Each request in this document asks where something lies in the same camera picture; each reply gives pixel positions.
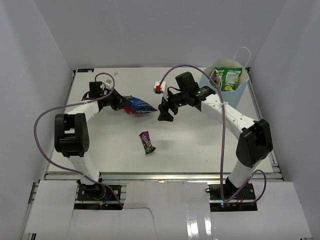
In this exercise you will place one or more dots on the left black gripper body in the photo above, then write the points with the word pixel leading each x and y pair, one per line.
pixel 112 100

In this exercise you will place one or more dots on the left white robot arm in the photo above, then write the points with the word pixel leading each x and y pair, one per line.
pixel 71 135

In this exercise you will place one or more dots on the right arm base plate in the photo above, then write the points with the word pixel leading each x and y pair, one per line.
pixel 247 193

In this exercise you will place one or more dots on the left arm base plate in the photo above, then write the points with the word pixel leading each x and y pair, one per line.
pixel 110 193

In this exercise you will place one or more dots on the white front cover board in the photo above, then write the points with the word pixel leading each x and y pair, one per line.
pixel 166 211

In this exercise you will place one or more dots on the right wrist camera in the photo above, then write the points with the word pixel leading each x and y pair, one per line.
pixel 159 87

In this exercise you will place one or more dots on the purple M&M's packet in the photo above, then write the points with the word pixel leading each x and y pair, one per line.
pixel 146 142

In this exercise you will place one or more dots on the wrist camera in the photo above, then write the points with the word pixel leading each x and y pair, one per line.
pixel 159 87
pixel 107 83

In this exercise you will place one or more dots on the green Fox's candy packet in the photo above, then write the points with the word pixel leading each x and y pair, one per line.
pixel 227 78

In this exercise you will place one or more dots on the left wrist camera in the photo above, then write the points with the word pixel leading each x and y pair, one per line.
pixel 107 83

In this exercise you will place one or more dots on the blue chips bag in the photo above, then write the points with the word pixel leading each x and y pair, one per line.
pixel 140 106

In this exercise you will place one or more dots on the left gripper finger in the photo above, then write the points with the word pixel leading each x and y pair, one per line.
pixel 125 100
pixel 122 106

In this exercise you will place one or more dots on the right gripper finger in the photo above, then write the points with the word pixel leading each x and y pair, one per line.
pixel 164 115
pixel 163 104

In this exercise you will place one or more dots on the pink candy packet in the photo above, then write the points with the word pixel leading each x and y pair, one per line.
pixel 129 110

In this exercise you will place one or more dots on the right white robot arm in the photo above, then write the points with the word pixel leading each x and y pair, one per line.
pixel 254 136

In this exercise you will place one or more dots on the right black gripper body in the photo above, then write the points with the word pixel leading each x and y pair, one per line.
pixel 176 100

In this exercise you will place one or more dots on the light blue paper bag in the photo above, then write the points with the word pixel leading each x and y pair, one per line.
pixel 232 97

